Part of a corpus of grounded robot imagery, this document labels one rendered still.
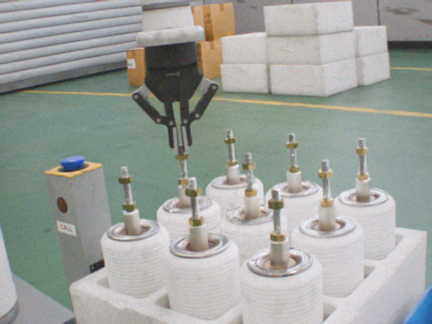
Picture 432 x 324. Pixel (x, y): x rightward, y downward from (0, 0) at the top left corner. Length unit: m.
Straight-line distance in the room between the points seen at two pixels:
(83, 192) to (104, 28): 5.52
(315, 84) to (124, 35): 3.55
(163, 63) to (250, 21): 6.81
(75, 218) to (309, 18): 2.57
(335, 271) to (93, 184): 0.41
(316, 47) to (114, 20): 3.53
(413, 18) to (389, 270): 5.56
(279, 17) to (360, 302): 2.85
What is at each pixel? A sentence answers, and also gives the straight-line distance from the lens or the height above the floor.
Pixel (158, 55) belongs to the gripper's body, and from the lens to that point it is 0.81.
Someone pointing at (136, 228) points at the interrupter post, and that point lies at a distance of 0.80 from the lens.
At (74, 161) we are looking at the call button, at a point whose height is 0.33.
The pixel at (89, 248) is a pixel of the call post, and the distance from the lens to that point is 0.94.
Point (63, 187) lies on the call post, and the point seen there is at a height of 0.29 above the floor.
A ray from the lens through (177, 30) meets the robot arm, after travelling 0.77.
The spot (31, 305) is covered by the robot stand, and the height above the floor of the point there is 0.30.
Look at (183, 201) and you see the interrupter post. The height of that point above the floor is 0.26.
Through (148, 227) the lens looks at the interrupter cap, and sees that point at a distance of 0.81.
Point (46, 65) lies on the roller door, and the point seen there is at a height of 0.21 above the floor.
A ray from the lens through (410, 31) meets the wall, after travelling 6.30.
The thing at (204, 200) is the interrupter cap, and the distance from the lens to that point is 0.89.
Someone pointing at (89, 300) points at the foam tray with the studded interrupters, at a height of 0.17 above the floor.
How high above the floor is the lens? 0.53
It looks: 14 degrees down
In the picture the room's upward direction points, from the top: 6 degrees counter-clockwise
